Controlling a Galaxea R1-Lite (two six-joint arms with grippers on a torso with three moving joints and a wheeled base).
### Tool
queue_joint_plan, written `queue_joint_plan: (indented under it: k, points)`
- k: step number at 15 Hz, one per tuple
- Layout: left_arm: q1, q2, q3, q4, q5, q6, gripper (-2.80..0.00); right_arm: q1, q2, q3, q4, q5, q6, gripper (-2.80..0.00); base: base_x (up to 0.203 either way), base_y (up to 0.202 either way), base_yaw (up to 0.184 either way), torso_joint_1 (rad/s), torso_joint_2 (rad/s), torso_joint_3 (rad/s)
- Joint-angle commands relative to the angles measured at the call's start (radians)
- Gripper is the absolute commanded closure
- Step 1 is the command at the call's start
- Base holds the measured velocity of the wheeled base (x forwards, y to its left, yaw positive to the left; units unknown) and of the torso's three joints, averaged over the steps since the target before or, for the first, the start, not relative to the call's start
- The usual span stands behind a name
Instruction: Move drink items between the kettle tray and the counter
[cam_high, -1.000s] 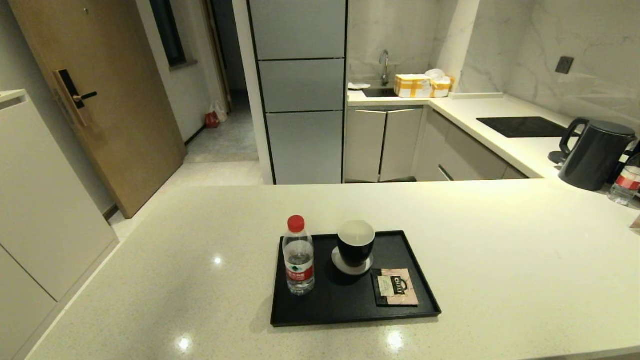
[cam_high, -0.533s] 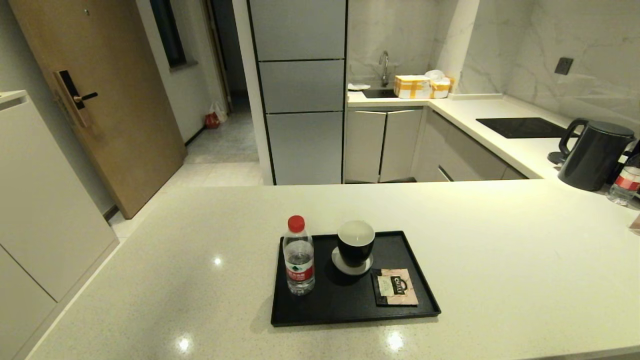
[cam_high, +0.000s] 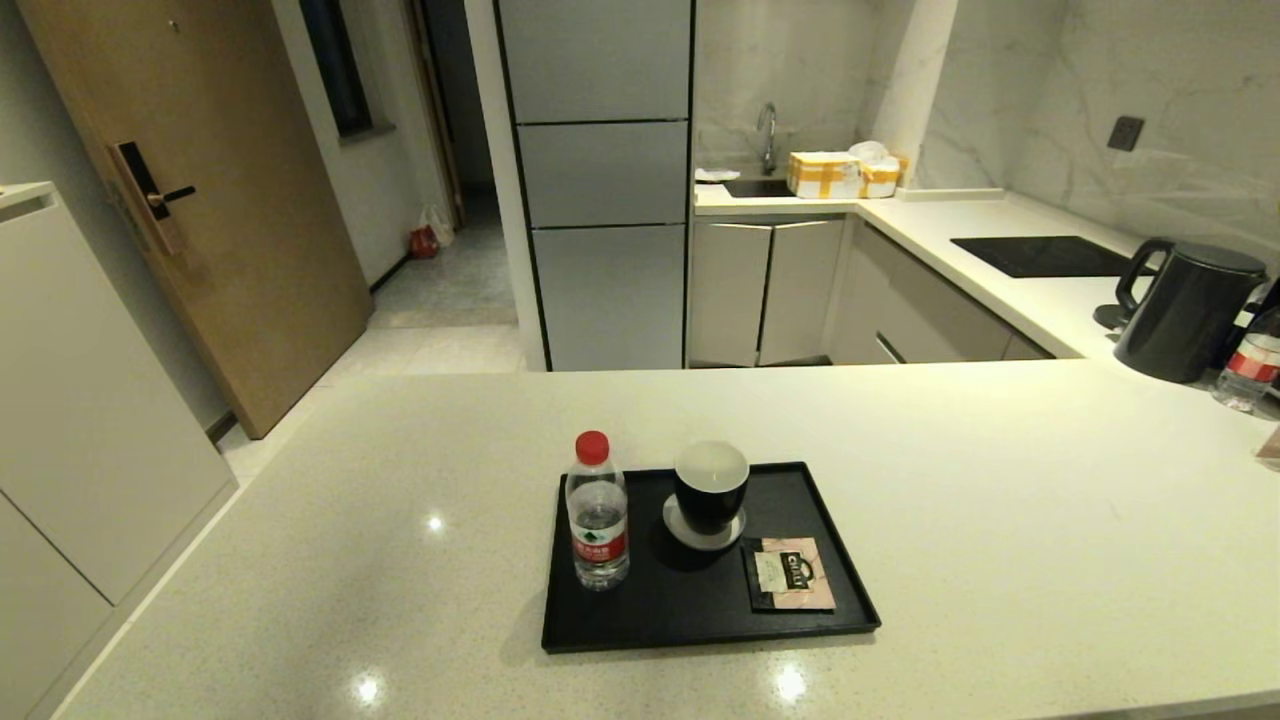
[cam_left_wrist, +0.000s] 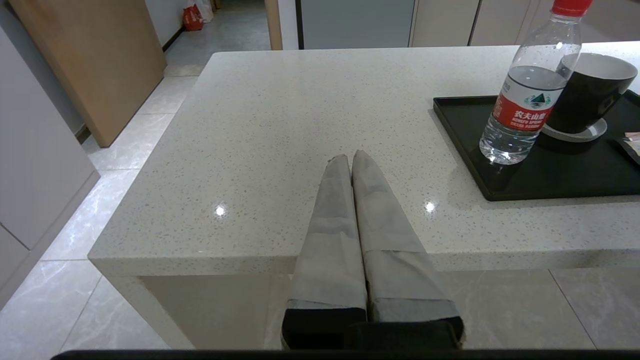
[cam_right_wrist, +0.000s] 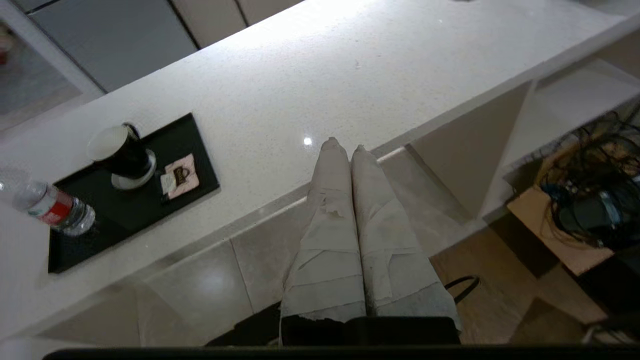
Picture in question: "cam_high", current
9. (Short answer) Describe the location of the pink oolong tea packet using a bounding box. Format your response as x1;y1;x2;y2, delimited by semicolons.
741;537;837;613

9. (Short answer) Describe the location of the clear water bottle red label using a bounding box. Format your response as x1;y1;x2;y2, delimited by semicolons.
1213;308;1280;414
565;431;631;592

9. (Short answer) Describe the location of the black cup white inside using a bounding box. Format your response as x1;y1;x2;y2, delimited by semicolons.
674;441;751;537

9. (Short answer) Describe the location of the white storage cabinet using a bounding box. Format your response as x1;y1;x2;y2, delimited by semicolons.
0;182;239;720

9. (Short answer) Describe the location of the grey counter drawer cabinet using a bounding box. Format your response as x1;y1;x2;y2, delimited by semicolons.
826;220;1054;366

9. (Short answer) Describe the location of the grey sink cabinet door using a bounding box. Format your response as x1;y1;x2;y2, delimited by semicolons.
760;218;847;366
690;220;773;368

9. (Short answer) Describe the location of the black induction cooktop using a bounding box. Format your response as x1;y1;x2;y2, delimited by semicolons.
950;236;1159;279

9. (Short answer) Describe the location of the tall grey refrigerator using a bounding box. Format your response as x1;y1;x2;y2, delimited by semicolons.
495;0;696;372

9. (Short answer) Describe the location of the dark narrow window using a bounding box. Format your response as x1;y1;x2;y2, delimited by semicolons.
300;0;376;139

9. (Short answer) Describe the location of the black electric kettle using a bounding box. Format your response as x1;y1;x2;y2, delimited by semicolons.
1113;238;1269;384

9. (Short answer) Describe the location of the large box yellow tape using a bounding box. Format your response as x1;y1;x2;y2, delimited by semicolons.
786;151;862;199

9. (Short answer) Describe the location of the wooden door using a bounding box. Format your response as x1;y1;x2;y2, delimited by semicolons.
18;0;374;439

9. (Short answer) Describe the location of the black door lock handle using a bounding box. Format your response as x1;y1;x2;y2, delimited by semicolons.
108;140;197;256

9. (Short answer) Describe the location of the white saucer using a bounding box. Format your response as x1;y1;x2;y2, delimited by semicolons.
662;496;747;552

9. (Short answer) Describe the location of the small box yellow tape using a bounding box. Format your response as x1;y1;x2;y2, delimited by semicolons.
859;155;908;198

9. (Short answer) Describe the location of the black rectangular serving tray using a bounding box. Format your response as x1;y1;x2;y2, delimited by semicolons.
541;461;883;655

